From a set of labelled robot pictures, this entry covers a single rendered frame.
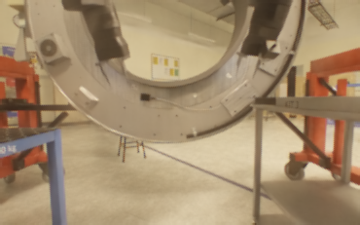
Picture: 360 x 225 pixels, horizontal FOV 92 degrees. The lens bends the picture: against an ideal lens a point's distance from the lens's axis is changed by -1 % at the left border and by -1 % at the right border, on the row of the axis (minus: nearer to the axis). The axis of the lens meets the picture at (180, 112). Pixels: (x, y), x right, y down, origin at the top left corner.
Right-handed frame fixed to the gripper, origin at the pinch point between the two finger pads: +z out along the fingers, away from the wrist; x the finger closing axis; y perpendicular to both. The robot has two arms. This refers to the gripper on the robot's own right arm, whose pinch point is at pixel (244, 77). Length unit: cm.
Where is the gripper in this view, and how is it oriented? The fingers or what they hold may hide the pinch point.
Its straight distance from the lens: 53.9
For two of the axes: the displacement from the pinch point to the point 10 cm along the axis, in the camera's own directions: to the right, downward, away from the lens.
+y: 0.8, 4.7, -8.8
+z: -1.5, 8.8, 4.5
